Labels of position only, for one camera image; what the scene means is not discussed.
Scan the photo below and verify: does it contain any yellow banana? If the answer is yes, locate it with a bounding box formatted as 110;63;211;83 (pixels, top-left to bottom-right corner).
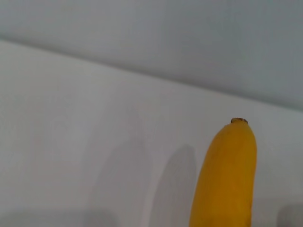
188;117;258;227

